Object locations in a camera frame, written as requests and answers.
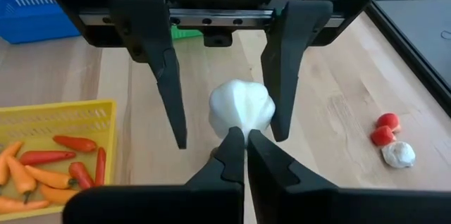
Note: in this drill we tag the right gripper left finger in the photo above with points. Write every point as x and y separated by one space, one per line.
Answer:
158 206

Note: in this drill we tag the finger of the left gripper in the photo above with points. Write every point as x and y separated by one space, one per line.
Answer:
155 41
289 58

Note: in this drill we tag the white plush toy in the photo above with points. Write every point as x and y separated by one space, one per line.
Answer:
241 107

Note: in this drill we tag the black aluminium table frame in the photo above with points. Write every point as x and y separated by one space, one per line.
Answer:
415 67

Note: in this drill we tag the green plastic basket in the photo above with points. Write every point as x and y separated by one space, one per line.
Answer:
185 34

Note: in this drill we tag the orange carrot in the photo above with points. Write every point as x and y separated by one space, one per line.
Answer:
51 178

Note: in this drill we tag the blue plastic basket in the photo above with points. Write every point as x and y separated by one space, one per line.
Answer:
35 26

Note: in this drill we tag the red chili pepper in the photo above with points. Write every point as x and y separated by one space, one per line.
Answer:
46 157
100 166
81 175
74 143

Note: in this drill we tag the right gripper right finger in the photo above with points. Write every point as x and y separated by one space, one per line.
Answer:
334 210

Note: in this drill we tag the white garlic bulb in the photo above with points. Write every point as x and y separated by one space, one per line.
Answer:
399 154

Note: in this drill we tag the yellow plastic basket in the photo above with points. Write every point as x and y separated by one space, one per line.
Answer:
105 111

